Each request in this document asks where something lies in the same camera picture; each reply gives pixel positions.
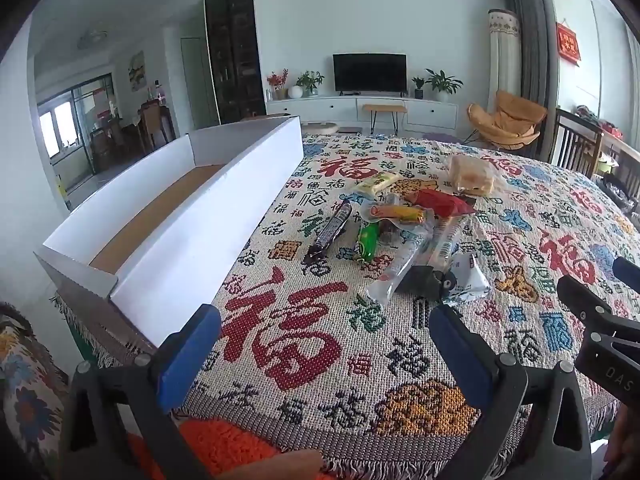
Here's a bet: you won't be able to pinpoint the red snack packet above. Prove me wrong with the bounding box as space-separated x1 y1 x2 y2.
404 188 475 219

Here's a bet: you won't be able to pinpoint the orange sleeve forearm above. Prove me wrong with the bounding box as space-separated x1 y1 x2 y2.
127 417 327 480

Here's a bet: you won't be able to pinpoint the floral sofa cover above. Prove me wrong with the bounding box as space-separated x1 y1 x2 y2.
1 302 68 479

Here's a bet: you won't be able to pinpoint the white triangular snack packet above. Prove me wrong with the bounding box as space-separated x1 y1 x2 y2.
440 254 490 307

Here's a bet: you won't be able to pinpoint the dark wooden chair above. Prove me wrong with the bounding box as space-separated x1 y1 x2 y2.
550 107 604 179

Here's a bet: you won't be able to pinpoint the white cardboard box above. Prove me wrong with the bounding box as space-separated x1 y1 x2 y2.
36 116 303 360

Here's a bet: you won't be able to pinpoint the black snack wrapper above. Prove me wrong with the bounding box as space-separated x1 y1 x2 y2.
401 266 457 301

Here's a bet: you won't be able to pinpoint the clear plastic snack bag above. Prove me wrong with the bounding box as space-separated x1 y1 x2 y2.
366 217 464 307

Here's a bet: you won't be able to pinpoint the packaged bread loaf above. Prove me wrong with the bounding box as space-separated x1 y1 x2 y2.
449 155 497 196

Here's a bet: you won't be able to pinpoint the orange butterfly chair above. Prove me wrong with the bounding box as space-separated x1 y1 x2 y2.
466 90 548 152

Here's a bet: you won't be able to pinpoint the orange yellow snack packet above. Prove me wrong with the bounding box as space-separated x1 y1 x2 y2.
369 204 425 224

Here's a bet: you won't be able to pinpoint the green snack packet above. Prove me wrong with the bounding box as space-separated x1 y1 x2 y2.
356 222 378 263

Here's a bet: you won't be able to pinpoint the dark blue snack bar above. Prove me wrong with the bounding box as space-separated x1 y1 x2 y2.
311 200 352 252

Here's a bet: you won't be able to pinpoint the pale yellow snack bar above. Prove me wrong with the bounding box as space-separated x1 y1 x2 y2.
354 171 401 197

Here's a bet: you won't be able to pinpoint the large green potted plant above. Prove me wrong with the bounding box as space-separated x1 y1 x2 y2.
426 68 463 102

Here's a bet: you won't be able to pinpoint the covered standing air conditioner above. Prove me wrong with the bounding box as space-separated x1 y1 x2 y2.
488 9 522 113

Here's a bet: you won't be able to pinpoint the small potted plant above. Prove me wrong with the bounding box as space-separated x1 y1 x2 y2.
412 76 425 100

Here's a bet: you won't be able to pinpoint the white tv cabinet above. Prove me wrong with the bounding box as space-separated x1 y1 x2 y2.
267 96 459 131

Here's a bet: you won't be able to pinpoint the small wooden stool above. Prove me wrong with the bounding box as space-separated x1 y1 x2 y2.
362 103 407 136

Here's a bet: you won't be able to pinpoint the grey curtain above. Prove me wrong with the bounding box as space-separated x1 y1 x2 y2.
506 0 559 162

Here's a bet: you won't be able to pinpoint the white round vase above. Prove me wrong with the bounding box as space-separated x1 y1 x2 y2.
288 86 304 99

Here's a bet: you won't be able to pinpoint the red flowers in vase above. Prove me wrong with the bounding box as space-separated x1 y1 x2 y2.
267 68 288 100

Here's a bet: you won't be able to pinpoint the black flat screen television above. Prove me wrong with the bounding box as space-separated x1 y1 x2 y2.
333 53 408 93

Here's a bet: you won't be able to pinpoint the green plant left of tv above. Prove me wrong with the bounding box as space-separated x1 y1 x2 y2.
296 70 326 96

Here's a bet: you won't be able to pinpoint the dark tall display cabinet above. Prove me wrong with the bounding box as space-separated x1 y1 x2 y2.
204 0 266 124

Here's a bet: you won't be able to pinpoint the red wall hanging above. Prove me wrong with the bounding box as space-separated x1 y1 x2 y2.
555 23 582 66

